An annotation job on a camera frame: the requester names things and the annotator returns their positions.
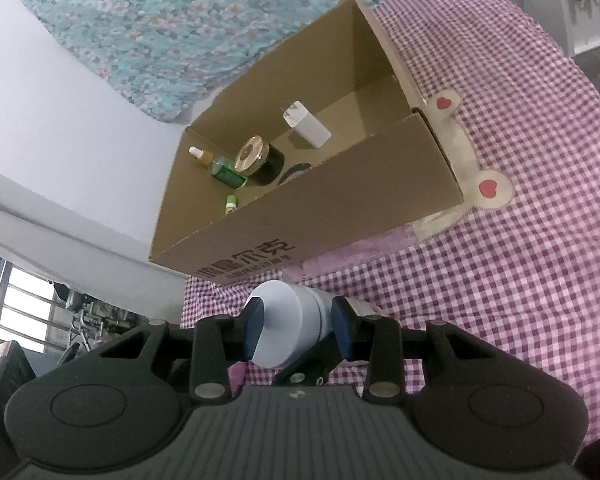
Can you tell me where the green dropper bottle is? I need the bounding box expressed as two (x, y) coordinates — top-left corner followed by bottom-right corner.
(188, 146), (248, 188)

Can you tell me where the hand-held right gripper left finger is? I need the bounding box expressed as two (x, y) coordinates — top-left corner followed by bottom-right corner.
(97, 297), (266, 403)

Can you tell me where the purple checkered tablecloth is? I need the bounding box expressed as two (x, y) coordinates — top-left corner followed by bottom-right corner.
(180, 0), (600, 441)

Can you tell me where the white charger plug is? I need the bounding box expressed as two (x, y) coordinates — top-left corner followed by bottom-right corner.
(280, 101), (332, 150)

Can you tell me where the gold lidded jar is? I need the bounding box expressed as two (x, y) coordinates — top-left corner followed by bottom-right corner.
(234, 135), (286, 187)

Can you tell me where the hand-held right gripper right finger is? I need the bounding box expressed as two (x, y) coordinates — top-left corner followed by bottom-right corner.
(330, 296), (501, 403)

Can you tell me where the window grille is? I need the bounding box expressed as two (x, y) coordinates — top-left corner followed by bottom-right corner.
(0, 260), (81, 361)

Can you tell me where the floral blue cloth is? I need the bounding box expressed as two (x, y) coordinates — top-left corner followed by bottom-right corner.
(2, 0), (461, 123)

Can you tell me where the dark cloth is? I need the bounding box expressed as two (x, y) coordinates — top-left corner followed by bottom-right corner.
(0, 340), (37, 411)

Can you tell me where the glossy black case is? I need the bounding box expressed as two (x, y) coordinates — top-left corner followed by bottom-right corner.
(278, 162), (312, 183)

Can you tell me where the white plastic bottle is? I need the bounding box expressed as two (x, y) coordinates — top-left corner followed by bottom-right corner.
(244, 280), (366, 368)

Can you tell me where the brown cardboard box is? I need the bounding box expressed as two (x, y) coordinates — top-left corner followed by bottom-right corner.
(148, 0), (465, 286)

